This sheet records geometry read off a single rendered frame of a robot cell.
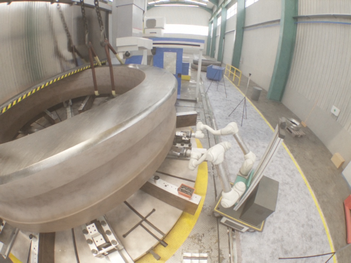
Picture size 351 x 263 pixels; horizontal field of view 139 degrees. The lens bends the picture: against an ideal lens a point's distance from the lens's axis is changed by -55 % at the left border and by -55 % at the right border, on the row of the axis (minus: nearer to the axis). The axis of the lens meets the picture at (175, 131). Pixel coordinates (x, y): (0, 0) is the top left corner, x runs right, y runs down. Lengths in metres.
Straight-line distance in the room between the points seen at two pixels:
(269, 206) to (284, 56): 8.96
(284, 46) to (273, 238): 9.34
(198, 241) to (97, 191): 1.67
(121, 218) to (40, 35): 4.19
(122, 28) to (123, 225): 5.32
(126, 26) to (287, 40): 8.63
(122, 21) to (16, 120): 4.53
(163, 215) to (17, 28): 4.52
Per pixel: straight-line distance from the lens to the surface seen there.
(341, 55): 7.85
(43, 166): 1.17
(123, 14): 5.47
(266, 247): 2.87
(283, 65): 10.02
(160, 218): 2.21
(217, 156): 1.46
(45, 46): 4.23
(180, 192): 1.84
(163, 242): 2.06
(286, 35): 10.12
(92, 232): 1.76
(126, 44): 5.20
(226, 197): 1.70
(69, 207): 1.63
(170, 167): 2.75
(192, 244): 2.44
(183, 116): 3.68
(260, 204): 2.02
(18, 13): 4.04
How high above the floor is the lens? 2.37
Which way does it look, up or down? 34 degrees down
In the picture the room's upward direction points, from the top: 3 degrees clockwise
